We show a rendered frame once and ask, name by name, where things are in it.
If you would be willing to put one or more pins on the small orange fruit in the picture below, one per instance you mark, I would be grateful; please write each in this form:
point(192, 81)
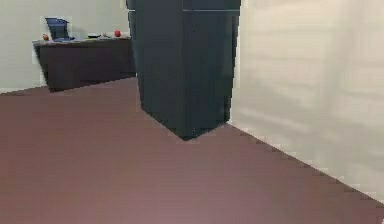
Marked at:
point(45, 37)

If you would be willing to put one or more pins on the red apple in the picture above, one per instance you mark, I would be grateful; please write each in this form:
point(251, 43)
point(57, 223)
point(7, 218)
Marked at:
point(117, 33)

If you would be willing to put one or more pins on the small pale round item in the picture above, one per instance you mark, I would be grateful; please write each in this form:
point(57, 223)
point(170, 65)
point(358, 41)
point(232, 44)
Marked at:
point(105, 34)

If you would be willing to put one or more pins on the dark flat dish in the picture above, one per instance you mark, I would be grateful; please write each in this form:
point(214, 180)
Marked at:
point(94, 35)

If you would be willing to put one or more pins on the blue laptop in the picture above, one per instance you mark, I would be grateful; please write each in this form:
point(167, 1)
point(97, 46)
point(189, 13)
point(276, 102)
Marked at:
point(58, 29)

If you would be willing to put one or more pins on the dark grey fridge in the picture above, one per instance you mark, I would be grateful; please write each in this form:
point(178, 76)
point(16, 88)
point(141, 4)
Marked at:
point(186, 66)

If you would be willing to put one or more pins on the dark brown kitchen counter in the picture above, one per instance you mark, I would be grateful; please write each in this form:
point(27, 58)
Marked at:
point(86, 63)

